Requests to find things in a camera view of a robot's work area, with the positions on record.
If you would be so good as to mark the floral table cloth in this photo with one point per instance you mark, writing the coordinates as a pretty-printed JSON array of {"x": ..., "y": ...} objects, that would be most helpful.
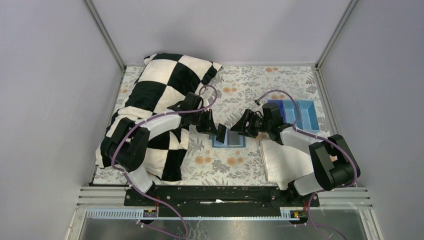
[{"x": 237, "y": 88}]

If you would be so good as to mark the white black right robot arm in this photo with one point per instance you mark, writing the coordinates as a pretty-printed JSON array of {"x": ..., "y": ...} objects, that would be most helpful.
[{"x": 333, "y": 163}]

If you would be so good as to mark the aluminium frame rail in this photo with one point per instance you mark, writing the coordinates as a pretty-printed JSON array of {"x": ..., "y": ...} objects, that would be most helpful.
[{"x": 108, "y": 202}]

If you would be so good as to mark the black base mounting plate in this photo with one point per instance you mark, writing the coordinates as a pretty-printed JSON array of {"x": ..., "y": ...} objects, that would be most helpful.
[{"x": 217, "y": 201}]

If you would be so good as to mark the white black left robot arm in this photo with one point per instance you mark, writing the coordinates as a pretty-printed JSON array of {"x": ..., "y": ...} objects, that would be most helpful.
[{"x": 128, "y": 144}]

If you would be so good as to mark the dark grey credit card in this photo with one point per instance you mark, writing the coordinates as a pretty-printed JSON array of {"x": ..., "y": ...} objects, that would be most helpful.
[{"x": 233, "y": 139}]

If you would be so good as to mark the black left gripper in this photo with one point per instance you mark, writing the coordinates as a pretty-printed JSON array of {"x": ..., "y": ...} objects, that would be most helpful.
[{"x": 206, "y": 122}]

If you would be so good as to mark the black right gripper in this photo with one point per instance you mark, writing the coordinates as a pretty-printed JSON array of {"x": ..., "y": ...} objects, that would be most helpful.
[{"x": 251, "y": 122}]

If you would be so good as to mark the blue card holder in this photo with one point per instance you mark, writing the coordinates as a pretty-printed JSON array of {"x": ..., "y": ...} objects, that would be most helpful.
[{"x": 217, "y": 144}]

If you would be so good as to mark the white folded towel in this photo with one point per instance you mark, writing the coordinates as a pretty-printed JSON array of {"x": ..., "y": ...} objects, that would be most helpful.
[{"x": 283, "y": 164}]

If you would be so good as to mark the black white checkered pillow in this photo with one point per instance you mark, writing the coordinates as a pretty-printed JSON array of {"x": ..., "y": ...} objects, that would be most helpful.
[{"x": 166, "y": 80}]

